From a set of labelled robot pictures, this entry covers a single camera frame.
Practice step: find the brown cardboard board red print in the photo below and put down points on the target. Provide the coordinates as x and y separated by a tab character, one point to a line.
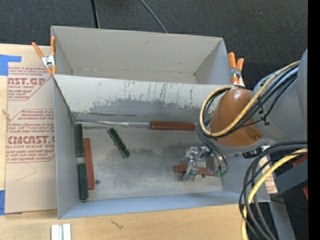
30	159

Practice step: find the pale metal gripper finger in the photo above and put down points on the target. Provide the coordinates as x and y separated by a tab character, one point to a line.
187	162
190	174

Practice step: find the grey metal bin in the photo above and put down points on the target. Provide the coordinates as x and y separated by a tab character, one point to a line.
150	104

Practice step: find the dark green flat block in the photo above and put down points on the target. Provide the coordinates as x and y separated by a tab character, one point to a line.
79	140
118	142
82	181

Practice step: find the red-brown flat block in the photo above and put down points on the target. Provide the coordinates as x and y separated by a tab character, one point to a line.
179	168
89	164
172	126

